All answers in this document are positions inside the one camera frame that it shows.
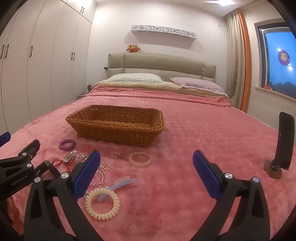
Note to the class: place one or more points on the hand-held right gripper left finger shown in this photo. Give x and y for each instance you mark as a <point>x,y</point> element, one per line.
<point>86,171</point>

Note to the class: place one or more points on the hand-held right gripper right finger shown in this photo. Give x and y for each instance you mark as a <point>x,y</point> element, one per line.
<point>207,172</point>

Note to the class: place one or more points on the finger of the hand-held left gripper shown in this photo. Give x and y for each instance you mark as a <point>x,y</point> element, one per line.
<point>27,151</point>
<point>4,139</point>

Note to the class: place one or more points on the light blue hair clip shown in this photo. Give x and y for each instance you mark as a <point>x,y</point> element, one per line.
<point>120,182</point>

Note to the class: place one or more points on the brown wicker basket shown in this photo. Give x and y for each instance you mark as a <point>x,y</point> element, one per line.
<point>115,126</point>

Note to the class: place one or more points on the pink plush blanket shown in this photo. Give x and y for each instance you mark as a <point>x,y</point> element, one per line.
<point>185,150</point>

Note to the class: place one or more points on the brown phone stand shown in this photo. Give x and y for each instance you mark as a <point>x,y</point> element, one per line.
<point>272,171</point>

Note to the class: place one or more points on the bedside nightstand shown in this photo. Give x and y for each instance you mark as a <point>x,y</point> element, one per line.
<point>83,95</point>

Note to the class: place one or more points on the black phone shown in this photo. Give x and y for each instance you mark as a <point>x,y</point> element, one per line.
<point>285,139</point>

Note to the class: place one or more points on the lilac pillow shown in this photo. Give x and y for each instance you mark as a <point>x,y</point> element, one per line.
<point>196,84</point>

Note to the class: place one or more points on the white wardrobe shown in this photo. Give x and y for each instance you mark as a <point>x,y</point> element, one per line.
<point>46,58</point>

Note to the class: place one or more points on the small red box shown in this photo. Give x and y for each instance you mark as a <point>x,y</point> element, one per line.
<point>267,87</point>

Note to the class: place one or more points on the white dotted pillow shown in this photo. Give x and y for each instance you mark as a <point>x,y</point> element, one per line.
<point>136,77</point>

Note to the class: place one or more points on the beige and orange curtain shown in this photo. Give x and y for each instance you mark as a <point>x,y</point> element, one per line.
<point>239,64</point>

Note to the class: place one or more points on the beige padded headboard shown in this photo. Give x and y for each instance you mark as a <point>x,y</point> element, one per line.
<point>161,63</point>

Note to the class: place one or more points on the orange plush toy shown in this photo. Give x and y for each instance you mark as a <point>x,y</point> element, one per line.
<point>133,48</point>

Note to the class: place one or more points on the dark framed window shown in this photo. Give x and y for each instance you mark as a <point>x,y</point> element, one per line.
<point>275,58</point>

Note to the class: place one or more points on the round window sticker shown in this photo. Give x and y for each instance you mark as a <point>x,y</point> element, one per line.
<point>284,57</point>

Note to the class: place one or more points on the ceiling light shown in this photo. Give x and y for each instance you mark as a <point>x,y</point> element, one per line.
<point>225,2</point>

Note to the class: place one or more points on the white patterned wall shelf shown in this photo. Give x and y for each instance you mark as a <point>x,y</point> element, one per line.
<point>164,31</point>

